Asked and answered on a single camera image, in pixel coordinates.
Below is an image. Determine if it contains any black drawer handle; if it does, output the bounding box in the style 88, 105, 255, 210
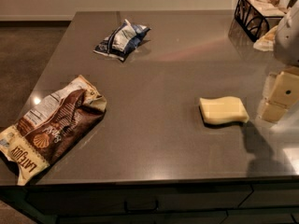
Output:
123, 198, 159, 213

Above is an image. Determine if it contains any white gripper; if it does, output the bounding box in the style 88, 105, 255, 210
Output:
257, 0, 299, 123

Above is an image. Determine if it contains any brown chip bag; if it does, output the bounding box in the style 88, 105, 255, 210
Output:
0, 76, 107, 186

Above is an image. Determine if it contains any yellow sponge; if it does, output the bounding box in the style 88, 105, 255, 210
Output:
199, 96, 249, 125

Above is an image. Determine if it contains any blue chip bag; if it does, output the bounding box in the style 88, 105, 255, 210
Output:
93, 20, 150, 62

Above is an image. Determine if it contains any cream packet beside basket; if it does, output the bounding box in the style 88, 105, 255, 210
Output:
253, 26, 278, 51

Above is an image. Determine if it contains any black wire basket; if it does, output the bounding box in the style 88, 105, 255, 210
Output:
235, 0, 287, 42

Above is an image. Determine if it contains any dark cabinet drawer front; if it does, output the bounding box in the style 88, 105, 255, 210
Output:
26, 185, 251, 216

